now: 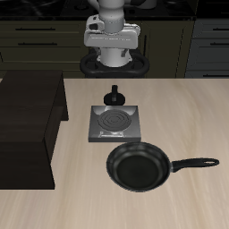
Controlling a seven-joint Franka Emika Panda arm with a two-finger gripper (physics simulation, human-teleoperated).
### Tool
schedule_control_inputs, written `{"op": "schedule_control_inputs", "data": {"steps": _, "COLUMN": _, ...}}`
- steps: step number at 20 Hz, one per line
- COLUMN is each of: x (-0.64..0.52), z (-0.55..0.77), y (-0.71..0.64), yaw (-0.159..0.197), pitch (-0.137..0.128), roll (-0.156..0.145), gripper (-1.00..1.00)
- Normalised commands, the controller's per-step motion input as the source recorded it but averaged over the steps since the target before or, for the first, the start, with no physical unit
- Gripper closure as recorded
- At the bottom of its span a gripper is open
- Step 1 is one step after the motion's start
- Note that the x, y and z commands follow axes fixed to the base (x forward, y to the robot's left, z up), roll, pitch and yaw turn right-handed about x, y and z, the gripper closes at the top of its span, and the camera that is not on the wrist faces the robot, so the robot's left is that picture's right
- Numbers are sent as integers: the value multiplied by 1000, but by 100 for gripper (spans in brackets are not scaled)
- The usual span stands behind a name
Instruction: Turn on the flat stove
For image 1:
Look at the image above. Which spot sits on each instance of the black frying pan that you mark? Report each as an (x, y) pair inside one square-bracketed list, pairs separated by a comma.
[(138, 167)]

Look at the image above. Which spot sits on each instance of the black kitchen countertop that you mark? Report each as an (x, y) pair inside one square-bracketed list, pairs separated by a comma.
[(44, 9)]

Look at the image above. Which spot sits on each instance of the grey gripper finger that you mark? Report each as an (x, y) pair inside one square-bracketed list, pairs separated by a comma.
[(123, 53)]

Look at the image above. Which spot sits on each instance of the dark wooden cabinet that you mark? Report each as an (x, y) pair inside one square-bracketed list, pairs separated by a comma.
[(27, 128)]

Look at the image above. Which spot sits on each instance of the flat dark grey stove plate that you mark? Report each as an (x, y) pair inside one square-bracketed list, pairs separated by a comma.
[(114, 122)]

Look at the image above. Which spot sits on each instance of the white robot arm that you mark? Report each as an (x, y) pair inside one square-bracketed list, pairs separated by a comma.
[(111, 18)]

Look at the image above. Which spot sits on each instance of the dark grey kitchen drawer unit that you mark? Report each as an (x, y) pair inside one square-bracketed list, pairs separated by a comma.
[(208, 50)]

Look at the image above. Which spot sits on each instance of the flat black base plate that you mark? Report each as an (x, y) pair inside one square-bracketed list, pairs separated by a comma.
[(140, 66)]

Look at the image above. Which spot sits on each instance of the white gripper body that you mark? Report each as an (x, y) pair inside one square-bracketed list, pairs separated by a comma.
[(110, 38)]

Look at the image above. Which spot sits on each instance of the dark olive kitchen cupboard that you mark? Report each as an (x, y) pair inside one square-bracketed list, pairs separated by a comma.
[(44, 53)]

